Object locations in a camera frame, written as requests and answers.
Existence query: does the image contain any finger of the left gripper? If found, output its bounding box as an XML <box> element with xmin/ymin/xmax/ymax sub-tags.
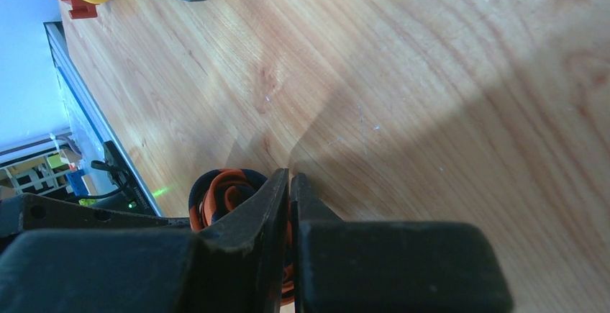
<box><xmin>1</xmin><ymin>194</ymin><xmax>191</xmax><ymax>252</ymax></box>

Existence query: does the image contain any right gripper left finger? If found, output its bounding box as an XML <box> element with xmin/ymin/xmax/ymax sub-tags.
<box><xmin>1</xmin><ymin>169</ymin><xmax>289</xmax><ymax>312</ymax></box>

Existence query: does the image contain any aluminium table edge rail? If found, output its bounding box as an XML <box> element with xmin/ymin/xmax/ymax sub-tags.
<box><xmin>44</xmin><ymin>22</ymin><xmax>163</xmax><ymax>216</ymax></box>

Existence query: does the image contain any orange navy striped tie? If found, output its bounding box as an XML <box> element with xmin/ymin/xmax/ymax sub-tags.
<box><xmin>188</xmin><ymin>168</ymin><xmax>295</xmax><ymax>306</ymax></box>

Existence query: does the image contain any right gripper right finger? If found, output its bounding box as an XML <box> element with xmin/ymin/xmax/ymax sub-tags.
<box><xmin>290</xmin><ymin>173</ymin><xmax>514</xmax><ymax>312</ymax></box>

